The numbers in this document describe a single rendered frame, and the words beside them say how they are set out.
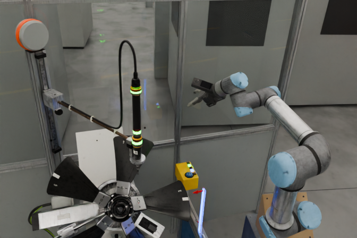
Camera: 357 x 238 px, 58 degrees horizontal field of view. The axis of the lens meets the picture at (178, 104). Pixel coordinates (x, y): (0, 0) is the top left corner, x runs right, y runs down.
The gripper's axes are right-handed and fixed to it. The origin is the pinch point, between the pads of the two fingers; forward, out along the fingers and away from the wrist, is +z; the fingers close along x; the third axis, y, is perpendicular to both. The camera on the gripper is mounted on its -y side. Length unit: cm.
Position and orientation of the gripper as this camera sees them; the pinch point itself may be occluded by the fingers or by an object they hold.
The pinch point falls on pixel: (190, 98)
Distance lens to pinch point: 167.8
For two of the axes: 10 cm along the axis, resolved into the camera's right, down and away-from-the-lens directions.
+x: 3.7, -7.6, 5.4
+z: -5.8, 2.6, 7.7
